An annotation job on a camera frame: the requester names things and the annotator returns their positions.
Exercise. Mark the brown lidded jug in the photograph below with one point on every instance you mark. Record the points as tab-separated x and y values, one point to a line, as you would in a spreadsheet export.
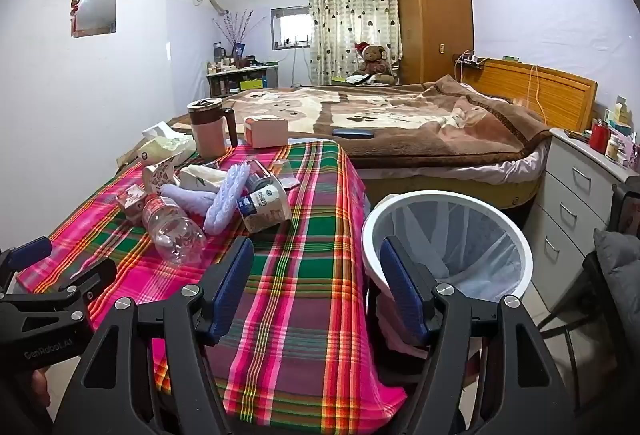
210	135

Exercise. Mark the grey cushion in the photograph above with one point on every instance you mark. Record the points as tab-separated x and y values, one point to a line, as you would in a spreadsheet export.
620	265

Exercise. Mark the pink box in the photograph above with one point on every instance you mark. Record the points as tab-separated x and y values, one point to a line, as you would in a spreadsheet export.
267	135

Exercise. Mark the clear plastic cup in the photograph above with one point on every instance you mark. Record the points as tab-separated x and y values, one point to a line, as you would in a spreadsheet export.
286	170

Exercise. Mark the white carton green print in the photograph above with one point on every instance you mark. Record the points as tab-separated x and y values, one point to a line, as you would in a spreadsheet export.
200	177

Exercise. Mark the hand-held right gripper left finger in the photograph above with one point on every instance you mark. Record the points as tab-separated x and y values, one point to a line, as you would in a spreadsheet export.
234	282

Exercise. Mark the pink green plaid tablecloth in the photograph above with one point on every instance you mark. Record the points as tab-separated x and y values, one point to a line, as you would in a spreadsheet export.
300	265

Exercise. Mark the blue case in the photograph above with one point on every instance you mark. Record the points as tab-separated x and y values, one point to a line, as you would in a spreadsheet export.
352	133

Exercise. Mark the yellow green box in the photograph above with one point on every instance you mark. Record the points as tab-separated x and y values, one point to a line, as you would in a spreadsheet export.
620	112

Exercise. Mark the wooden headboard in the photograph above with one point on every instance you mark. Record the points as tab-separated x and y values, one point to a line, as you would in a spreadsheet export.
555	95

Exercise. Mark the black chair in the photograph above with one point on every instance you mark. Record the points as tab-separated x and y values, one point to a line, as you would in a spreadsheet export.
575	340

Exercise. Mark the red metal can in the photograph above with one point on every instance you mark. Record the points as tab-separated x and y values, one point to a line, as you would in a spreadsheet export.
257	174

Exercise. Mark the white carton brown pattern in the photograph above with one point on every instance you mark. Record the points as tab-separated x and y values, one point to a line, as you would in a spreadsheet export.
160	175

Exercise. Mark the white blue label milk carton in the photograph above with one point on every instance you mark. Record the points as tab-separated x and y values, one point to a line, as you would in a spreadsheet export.
265	207

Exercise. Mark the small red white carton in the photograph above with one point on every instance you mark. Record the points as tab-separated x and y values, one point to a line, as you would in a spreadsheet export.
131	202

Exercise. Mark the white power strip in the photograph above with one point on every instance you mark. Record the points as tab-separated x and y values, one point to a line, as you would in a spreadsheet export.
469	61

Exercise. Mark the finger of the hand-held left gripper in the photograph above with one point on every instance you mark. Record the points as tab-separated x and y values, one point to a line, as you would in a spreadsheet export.
30	251
92	277

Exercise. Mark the pink patterned packet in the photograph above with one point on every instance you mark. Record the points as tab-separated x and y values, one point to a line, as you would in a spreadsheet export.
631	150

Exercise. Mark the cluttered white shelf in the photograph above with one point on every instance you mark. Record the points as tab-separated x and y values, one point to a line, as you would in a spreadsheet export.
240	77

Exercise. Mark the red jar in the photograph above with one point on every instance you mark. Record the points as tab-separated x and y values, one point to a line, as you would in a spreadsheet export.
597	137

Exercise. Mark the yellow-white plastic packet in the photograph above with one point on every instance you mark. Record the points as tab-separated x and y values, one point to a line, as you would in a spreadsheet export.
165	147

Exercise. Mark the heart pattern curtain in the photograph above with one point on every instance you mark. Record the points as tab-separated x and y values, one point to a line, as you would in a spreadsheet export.
350	15

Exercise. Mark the bed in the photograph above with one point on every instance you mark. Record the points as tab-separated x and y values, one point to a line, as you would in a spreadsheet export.
450	185

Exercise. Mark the brown teddy bear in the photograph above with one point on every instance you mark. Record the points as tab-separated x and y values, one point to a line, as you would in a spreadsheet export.
372	62

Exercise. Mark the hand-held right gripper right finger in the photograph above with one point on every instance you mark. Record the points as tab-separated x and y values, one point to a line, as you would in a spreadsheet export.
400	287

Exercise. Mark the wooden wardrobe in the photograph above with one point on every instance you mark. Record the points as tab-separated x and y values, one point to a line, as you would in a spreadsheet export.
432	15

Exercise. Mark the white plastic trash bin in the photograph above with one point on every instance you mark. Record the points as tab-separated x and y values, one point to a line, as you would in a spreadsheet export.
440	196

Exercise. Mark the red hanging ornament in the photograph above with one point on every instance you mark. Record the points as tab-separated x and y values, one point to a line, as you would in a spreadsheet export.
75	7

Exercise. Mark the brown printed blanket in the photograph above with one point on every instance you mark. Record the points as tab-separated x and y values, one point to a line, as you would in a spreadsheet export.
425	115

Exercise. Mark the white drawer cabinet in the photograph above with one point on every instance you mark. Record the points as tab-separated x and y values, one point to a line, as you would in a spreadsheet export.
565	195

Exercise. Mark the white foam net sleeve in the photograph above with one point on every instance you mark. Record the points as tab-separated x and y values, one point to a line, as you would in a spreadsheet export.
185	199
227	195

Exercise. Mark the white jar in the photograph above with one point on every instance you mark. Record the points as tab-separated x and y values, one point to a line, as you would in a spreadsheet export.
612	149

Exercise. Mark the vase of dry branches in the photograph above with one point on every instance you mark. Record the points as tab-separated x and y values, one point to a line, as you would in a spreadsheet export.
237	30

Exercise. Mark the clear plastic bottle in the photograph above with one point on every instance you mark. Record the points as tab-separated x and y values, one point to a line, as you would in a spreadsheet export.
172	230

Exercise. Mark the small window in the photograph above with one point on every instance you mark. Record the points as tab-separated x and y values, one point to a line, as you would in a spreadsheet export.
292	27

